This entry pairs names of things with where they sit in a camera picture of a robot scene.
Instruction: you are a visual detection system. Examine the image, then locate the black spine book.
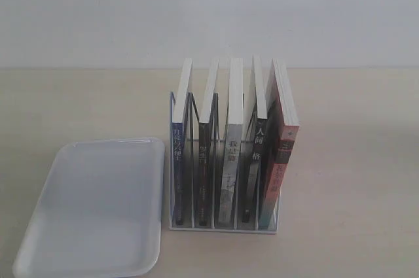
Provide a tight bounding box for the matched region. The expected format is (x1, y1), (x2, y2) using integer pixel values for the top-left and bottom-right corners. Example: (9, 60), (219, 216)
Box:
(242, 56), (268, 223)

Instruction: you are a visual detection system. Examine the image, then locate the blue spine book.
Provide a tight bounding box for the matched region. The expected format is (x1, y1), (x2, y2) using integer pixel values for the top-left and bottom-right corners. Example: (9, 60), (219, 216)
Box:
(172, 58), (192, 226)

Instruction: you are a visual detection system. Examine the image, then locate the white wire book rack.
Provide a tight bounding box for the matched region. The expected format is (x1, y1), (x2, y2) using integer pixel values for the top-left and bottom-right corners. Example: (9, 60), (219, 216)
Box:
(169, 92), (281, 234)

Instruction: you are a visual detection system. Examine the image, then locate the red spine book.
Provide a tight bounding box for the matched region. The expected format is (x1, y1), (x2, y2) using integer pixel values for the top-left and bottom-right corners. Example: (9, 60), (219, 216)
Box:
(258, 58), (300, 231)

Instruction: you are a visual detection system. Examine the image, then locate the grey white spine book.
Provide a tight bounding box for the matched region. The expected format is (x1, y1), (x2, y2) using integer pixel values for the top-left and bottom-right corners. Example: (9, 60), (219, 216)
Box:
(218, 58), (244, 226)

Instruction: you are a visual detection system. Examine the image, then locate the white plastic tray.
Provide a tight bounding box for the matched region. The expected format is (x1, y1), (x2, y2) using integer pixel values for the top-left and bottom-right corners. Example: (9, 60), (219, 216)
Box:
(12, 137), (165, 277)

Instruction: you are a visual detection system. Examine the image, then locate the dark brown spine book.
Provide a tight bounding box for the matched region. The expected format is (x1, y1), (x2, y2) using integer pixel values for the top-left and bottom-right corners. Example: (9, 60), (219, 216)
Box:
(197, 59), (219, 226)

